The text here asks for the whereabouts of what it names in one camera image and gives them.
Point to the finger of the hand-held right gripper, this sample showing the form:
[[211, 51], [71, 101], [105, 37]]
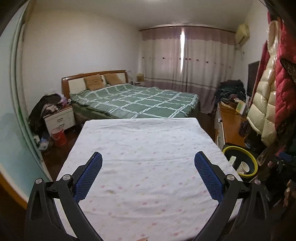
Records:
[[286, 157]]

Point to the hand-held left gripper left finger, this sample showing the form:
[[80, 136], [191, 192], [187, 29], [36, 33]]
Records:
[[89, 176]]

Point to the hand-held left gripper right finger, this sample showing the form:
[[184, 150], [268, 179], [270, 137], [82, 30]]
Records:
[[209, 178]]

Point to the beige paper cup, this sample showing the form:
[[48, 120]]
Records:
[[242, 168]]

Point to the yellow rimmed trash bin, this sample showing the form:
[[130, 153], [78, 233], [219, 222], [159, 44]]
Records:
[[245, 157]]

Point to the person's right hand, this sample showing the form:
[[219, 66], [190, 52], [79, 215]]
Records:
[[290, 190]]

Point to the red bucket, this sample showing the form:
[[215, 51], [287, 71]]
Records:
[[59, 138]]

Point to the plastic bags on floor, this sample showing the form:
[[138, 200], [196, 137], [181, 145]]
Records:
[[44, 142]]

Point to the cream puffer jacket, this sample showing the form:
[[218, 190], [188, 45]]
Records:
[[266, 104]]

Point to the wooden cabinet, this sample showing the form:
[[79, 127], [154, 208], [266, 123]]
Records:
[[232, 125]]

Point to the white dotted tablecloth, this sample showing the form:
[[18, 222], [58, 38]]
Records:
[[143, 148]]

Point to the white nightstand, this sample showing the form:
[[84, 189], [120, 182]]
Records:
[[59, 120]]

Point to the red quilted jacket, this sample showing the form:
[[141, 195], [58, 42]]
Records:
[[284, 92]]

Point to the green book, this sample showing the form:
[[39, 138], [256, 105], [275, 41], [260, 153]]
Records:
[[241, 107]]

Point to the dark clothes pile on nightstand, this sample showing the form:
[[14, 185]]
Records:
[[44, 106]]

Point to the black television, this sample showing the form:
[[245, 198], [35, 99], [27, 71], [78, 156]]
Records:
[[253, 78]]

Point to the clothes pile on cabinet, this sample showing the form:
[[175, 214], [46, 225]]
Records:
[[230, 91]]

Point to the leopard print garment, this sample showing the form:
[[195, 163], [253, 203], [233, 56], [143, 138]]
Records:
[[289, 68]]

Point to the green checked quilt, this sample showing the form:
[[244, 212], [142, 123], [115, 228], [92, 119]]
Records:
[[138, 99]]

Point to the wooden bed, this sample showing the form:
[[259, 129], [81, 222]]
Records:
[[76, 84]]

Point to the brown pillow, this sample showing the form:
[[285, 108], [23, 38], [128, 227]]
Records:
[[113, 79], [93, 82]]

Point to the frosted glass sliding door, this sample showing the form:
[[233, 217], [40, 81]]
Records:
[[11, 115]]

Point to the woven tissue box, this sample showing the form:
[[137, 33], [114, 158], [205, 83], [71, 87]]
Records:
[[140, 77]]

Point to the pink and white curtain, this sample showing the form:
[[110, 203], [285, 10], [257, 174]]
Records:
[[161, 55], [208, 64]]

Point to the beige air conditioner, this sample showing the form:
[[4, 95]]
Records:
[[242, 34]]

